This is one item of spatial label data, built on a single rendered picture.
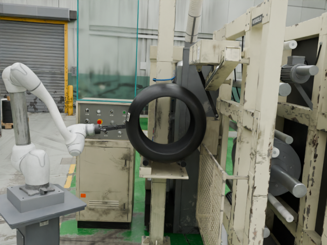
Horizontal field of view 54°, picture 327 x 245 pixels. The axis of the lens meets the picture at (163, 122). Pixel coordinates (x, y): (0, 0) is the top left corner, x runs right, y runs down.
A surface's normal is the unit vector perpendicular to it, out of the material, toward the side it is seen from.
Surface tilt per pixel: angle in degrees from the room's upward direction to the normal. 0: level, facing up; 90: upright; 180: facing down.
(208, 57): 90
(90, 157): 90
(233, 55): 72
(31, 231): 90
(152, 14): 90
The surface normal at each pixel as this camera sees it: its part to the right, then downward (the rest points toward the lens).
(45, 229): 0.66, 0.14
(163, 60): 0.04, 0.16
